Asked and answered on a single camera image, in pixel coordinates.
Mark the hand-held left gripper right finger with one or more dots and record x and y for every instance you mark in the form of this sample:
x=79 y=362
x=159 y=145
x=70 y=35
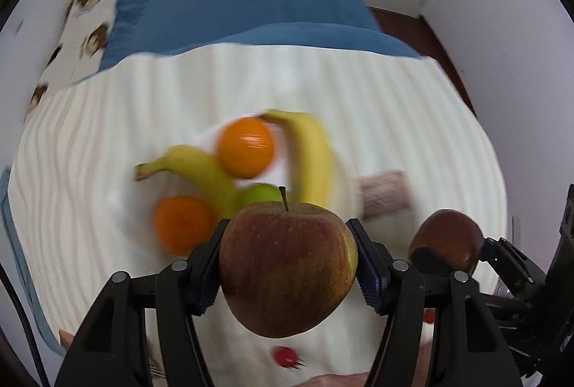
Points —
x=370 y=275

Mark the striped cat print blanket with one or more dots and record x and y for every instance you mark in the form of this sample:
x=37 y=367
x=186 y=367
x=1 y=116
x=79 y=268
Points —
x=134 y=100

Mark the dark red apple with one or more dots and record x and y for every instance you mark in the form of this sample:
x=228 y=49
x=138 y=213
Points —
x=448 y=234

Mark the yellow banana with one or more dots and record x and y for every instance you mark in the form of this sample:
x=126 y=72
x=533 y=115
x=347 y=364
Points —
x=314 y=158
x=197 y=169

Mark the red yellow apple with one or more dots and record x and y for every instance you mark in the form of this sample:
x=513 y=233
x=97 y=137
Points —
x=287 y=266

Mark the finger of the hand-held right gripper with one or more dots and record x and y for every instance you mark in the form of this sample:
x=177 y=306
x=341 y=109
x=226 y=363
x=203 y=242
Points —
x=502 y=252
x=428 y=261

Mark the bear print pillow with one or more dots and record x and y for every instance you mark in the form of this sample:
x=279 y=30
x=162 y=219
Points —
x=85 y=41

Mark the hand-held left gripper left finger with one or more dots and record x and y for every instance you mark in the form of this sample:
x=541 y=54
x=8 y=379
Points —
x=207 y=279

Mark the white plate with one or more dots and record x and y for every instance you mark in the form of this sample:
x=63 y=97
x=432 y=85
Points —
x=280 y=149

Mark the green apple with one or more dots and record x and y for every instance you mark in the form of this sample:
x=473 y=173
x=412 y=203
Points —
x=262 y=195

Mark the orange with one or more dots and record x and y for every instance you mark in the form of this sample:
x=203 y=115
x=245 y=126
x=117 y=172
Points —
x=184 y=225
x=244 y=147

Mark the red cherry tomato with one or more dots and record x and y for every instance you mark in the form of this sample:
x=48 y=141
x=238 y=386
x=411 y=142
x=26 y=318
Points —
x=428 y=316
x=284 y=355

